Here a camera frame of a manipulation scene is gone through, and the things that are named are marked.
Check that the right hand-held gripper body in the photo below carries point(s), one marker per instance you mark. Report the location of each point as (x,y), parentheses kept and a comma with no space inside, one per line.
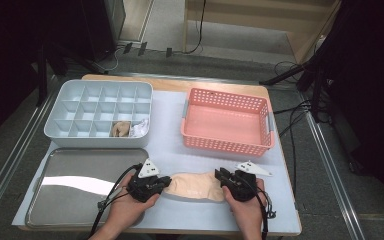
(243,188)

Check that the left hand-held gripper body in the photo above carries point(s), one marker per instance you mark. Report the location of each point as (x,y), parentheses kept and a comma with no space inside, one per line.
(143,188)

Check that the pink plastic basket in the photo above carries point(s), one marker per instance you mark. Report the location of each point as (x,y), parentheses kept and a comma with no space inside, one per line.
(220,148)

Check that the peach sock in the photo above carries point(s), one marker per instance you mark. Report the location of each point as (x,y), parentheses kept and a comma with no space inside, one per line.
(195,186)

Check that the white sock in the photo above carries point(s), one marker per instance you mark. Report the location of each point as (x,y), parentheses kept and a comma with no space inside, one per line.
(140,128)

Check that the white compartment storage box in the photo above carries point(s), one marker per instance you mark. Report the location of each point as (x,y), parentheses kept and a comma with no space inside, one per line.
(100,142)

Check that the tan sock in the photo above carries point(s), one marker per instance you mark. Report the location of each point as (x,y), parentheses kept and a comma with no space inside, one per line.
(120,129)

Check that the grey translucent box lid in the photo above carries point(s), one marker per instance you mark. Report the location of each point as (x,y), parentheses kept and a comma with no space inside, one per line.
(80,163)

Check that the person's right hand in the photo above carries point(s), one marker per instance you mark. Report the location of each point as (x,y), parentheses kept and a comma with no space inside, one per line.
(250,215)

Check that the person's left hand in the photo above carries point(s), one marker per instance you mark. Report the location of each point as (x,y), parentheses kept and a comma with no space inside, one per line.
(126,211)

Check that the white table mat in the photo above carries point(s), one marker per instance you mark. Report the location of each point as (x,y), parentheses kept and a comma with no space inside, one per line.
(170,110)

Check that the black metal stand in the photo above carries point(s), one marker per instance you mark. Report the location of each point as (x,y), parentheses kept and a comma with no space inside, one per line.
(317,96)

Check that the black curtain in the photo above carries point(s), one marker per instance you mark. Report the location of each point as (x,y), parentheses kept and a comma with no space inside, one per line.
(6,66)
(373,100)

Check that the wooden shelf unit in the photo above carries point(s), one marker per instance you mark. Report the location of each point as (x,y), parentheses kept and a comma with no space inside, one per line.
(263,16)

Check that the dark cabinet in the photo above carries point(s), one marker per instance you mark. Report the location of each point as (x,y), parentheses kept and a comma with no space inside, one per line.
(113,20)

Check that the aluminium frame rail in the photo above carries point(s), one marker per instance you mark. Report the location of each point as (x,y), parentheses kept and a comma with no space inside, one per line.
(329,166)
(32,128)

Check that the small black floor bracket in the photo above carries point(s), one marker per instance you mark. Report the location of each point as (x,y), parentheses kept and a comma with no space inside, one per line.
(168,52)
(127,47)
(142,48)

